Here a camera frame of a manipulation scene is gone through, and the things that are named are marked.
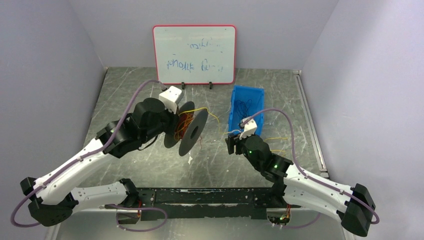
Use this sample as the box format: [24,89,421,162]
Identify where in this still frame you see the yellow cable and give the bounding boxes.
[173,106,289,157]

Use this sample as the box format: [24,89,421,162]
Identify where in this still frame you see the black cable spool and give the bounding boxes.
[164,101,208,157]

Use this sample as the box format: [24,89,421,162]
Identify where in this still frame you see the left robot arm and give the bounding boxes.
[20,96,180,227]

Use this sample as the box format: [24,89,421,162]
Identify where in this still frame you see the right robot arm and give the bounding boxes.
[225,134,376,237]

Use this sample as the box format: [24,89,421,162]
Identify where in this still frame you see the blue plastic bin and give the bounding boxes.
[228,85,265,132]

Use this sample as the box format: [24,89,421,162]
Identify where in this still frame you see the red framed whiteboard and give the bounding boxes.
[152,24,237,87]

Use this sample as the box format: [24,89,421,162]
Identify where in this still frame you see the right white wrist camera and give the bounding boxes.
[239,118,258,140]

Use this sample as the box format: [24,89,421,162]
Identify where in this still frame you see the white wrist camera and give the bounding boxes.
[239,118,258,140]
[158,86,184,114]

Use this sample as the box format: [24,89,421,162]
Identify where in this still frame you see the black cable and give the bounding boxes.
[235,98,254,117]

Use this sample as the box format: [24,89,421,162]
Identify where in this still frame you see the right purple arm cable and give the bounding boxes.
[240,107,381,225]

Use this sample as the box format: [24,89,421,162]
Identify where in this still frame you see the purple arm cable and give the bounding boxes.
[240,107,381,225]
[10,79,167,229]

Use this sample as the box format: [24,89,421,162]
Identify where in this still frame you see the aluminium side rail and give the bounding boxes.
[292,70,330,179]

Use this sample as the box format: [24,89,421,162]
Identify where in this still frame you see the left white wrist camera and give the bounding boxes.
[158,86,184,114]

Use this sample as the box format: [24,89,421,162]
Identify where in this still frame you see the black base frame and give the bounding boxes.
[120,187,287,221]

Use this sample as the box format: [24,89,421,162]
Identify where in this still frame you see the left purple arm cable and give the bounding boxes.
[10,79,167,229]

